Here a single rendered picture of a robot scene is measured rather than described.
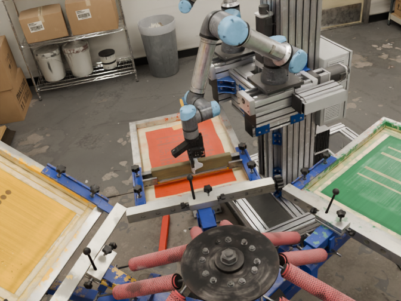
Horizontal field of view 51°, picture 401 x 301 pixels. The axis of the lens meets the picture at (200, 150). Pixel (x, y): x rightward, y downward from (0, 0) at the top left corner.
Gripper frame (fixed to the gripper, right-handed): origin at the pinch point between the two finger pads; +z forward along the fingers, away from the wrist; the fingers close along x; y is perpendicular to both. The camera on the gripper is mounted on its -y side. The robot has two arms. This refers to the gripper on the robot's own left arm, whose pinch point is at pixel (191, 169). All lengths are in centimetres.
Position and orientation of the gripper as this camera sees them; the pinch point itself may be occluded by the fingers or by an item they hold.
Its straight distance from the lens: 213.3
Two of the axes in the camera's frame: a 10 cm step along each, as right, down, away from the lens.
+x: -1.9, -5.6, 8.0
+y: 9.7, -2.0, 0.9
